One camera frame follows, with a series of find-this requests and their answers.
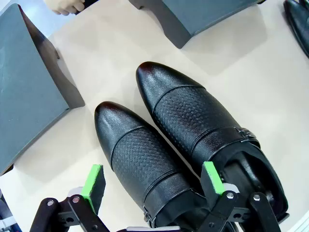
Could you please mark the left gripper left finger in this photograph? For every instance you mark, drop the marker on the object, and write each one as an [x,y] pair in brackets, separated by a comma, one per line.
[72,212]

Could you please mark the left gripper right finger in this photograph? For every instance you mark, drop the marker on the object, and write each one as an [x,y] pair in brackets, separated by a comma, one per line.
[231,207]

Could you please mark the black smooth leather shoe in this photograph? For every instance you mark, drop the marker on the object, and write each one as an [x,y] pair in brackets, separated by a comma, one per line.
[299,21]

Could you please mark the dark grey shoe stand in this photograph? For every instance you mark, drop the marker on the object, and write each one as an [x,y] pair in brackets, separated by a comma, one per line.
[193,17]
[26,96]

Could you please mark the person's right hand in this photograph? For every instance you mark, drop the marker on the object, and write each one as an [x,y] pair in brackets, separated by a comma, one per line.
[65,6]

